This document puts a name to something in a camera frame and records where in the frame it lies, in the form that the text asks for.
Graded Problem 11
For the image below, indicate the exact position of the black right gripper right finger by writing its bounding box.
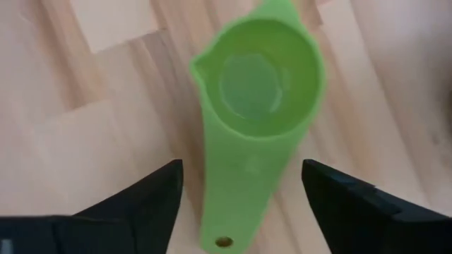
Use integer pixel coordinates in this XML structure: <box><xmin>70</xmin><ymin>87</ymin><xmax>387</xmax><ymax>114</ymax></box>
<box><xmin>302</xmin><ymin>158</ymin><xmax>452</xmax><ymax>254</ymax></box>

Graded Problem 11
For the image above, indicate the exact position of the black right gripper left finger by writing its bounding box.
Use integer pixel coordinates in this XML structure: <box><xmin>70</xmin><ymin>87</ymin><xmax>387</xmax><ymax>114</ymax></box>
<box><xmin>0</xmin><ymin>158</ymin><xmax>184</xmax><ymax>254</ymax></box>

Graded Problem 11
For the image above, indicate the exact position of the green plastic measuring cup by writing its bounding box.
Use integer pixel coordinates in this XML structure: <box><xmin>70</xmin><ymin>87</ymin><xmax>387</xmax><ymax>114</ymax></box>
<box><xmin>189</xmin><ymin>0</ymin><xmax>326</xmax><ymax>254</ymax></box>

